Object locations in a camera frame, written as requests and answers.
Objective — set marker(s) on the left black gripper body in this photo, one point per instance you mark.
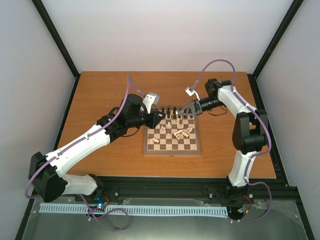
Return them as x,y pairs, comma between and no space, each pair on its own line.
152,124

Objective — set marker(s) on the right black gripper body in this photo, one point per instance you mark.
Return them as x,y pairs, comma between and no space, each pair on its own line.
198,107

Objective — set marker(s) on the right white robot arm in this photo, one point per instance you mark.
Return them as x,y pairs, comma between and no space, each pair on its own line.
250,132

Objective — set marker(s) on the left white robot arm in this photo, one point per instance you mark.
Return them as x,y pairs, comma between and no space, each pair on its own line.
48,173

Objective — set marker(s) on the dark chess pieces row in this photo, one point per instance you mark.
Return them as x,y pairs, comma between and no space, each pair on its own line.
170,113

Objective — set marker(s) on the wooden chess board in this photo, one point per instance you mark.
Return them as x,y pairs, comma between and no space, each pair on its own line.
188,146

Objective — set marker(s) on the pile of white pieces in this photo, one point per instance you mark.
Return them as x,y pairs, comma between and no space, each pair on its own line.
183,133

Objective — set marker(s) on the white pawn beside rook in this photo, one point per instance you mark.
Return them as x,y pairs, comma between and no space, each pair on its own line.
163,130

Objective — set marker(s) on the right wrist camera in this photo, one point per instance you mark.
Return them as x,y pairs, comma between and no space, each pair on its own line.
190,91

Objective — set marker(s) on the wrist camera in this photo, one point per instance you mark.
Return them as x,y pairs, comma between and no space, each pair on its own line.
190,91
151,99

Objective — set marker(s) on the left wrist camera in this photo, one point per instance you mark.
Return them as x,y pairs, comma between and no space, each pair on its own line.
151,99

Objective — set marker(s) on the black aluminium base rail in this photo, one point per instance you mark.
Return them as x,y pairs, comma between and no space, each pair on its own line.
211,190

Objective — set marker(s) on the light blue cable duct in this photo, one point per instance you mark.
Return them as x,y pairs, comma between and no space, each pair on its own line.
136,210

